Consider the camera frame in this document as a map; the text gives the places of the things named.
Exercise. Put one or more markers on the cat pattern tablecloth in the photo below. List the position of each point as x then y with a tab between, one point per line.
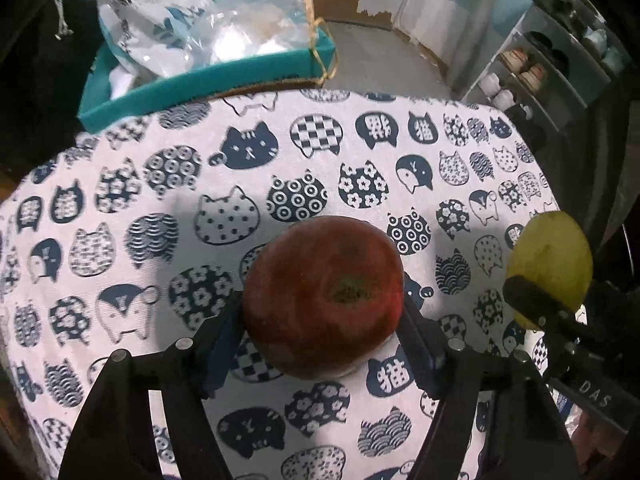
136	235

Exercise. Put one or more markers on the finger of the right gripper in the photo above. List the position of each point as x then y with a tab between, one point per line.
540	308

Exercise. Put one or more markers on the black hanging coat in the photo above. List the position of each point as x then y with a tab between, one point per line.
44	66

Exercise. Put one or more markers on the grey vertical pipe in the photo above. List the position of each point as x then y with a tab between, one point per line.
475	43

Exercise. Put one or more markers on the grey shoe rack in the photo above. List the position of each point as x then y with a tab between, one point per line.
557	59

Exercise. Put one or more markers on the dark garment at right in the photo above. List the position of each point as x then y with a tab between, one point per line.
610	129

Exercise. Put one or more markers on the red apple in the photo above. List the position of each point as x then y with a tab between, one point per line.
323	296

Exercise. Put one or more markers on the white printed rice bag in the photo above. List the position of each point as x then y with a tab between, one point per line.
151	38

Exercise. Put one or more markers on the clear plastic bag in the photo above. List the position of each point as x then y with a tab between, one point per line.
233	30

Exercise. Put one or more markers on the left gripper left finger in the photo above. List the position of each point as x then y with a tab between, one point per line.
113	436

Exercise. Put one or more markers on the teal storage box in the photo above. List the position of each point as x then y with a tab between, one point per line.
112	93

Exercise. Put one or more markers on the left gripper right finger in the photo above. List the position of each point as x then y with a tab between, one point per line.
525	437

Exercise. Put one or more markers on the green apple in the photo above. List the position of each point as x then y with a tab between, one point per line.
553	253

